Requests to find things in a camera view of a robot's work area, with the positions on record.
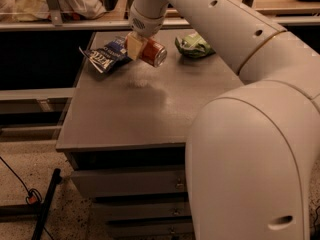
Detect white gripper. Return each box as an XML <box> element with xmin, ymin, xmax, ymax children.
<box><xmin>126</xmin><ymin>4</ymin><xmax>166</xmax><ymax>60</ymax></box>

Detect red coke can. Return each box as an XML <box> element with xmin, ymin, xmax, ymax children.
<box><xmin>140</xmin><ymin>38</ymin><xmax>167</xmax><ymax>67</ymax></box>

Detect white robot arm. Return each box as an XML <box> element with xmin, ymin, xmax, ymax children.
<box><xmin>129</xmin><ymin>0</ymin><xmax>320</xmax><ymax>240</ymax></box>

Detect blue chip bag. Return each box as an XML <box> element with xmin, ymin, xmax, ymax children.
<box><xmin>79</xmin><ymin>36</ymin><xmax>131</xmax><ymax>74</ymax></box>

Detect green chip bag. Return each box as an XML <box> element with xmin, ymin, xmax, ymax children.
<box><xmin>175</xmin><ymin>32</ymin><xmax>215</xmax><ymax>59</ymax></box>

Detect white cloth bundle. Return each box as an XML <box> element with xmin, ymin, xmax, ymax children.
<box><xmin>0</xmin><ymin>0</ymin><xmax>106</xmax><ymax>22</ymax></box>

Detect grey metal railing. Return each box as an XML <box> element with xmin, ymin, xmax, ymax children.
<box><xmin>0</xmin><ymin>0</ymin><xmax>320</xmax><ymax>33</ymax></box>

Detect grey drawer cabinet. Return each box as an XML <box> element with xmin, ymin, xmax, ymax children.
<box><xmin>55</xmin><ymin>28</ymin><xmax>245</xmax><ymax>240</ymax></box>

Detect top grey drawer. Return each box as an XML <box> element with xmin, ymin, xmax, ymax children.
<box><xmin>71</xmin><ymin>165</ymin><xmax>187</xmax><ymax>198</ymax></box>

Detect grey drawer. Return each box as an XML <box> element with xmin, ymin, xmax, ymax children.
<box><xmin>92</xmin><ymin>197</ymin><xmax>191</xmax><ymax>221</ymax></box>
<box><xmin>106</xmin><ymin>217</ymin><xmax>193</xmax><ymax>238</ymax></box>
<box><xmin>71</xmin><ymin>165</ymin><xmax>187</xmax><ymax>198</ymax></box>

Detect black stand leg left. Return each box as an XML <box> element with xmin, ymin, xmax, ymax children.
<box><xmin>31</xmin><ymin>168</ymin><xmax>62</xmax><ymax>240</ymax></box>

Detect middle grey drawer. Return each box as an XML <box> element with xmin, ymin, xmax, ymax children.
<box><xmin>92</xmin><ymin>197</ymin><xmax>191</xmax><ymax>221</ymax></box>

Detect bottom grey drawer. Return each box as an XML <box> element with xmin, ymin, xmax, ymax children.
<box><xmin>106</xmin><ymin>217</ymin><xmax>193</xmax><ymax>238</ymax></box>

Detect black floor cable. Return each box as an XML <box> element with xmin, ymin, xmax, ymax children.
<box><xmin>0</xmin><ymin>155</ymin><xmax>54</xmax><ymax>240</ymax></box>

